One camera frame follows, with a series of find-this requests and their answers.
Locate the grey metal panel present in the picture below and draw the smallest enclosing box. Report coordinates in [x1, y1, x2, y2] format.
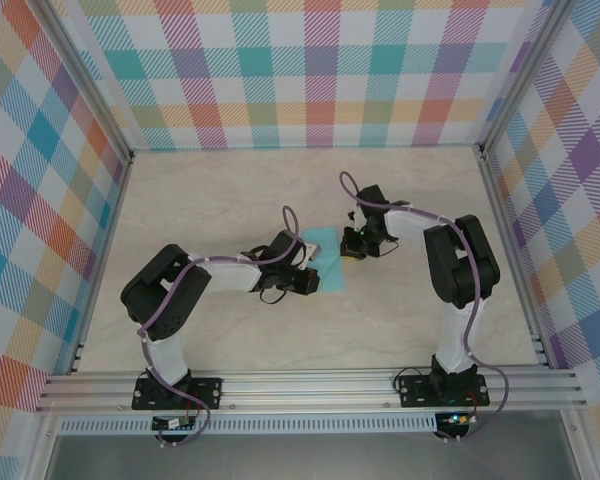
[44, 433, 581, 480]

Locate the long aluminium mounting rail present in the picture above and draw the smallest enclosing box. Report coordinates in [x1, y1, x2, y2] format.
[34, 368, 589, 414]

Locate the aluminium frame post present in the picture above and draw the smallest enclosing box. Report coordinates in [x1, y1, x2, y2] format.
[474, 0, 581, 161]
[29, 0, 136, 164]

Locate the purple cable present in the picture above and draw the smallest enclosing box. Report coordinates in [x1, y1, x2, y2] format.
[338, 171, 510, 444]
[137, 204, 302, 448]

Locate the teal paper sheet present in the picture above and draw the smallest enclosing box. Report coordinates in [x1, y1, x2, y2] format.
[299, 225, 347, 294]

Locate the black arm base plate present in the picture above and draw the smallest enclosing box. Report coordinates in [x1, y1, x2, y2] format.
[397, 375, 490, 409]
[132, 377, 224, 411]

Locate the perforated grey cable duct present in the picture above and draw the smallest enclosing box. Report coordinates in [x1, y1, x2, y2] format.
[58, 418, 439, 435]

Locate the aluminium side rail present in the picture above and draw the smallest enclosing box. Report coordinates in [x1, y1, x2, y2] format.
[477, 144, 556, 371]
[67, 152, 136, 376]

